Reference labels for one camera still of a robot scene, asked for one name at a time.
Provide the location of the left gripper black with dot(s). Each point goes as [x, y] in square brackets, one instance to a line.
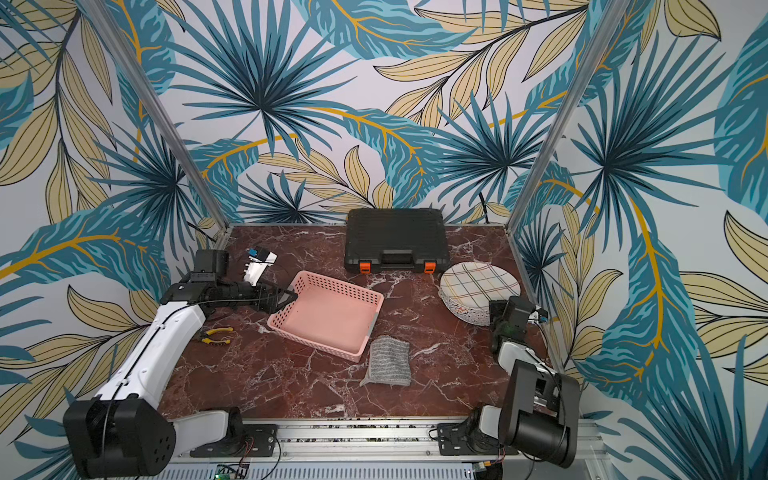
[272, 304]

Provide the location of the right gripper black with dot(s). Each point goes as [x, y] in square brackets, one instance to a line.
[501, 336]

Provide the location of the colourful speckled plate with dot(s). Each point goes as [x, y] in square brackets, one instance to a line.
[473, 315]

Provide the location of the white plate coloured stripes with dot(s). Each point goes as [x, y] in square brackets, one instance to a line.
[475, 284]

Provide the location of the grey striped cloth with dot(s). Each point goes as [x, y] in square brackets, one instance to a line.
[389, 363]

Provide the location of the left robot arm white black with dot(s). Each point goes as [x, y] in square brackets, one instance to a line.
[120, 431]

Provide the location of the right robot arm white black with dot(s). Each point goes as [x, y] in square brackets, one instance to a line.
[539, 414]

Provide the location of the pink plastic basket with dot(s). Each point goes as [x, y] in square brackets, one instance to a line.
[329, 315]

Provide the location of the black tool case orange latches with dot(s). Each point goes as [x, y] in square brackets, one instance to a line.
[379, 240]

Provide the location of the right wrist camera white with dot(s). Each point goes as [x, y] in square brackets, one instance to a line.
[539, 315]

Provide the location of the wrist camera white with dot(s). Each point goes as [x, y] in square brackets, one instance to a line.
[539, 315]
[259, 259]

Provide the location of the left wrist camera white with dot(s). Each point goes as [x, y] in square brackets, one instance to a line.
[259, 259]

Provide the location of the yellow handled pliers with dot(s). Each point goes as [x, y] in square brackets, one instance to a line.
[216, 336]

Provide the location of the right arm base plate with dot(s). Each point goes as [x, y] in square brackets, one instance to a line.
[460, 439]

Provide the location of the aluminium front rail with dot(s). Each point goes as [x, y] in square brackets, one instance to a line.
[385, 448]

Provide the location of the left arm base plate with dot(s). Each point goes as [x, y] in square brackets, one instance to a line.
[248, 441]

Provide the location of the right aluminium frame post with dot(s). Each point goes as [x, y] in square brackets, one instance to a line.
[582, 76]

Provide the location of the aluminium frame post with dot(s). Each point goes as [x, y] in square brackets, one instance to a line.
[582, 76]
[113, 38]

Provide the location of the left aluminium frame post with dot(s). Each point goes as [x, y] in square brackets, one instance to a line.
[113, 38]

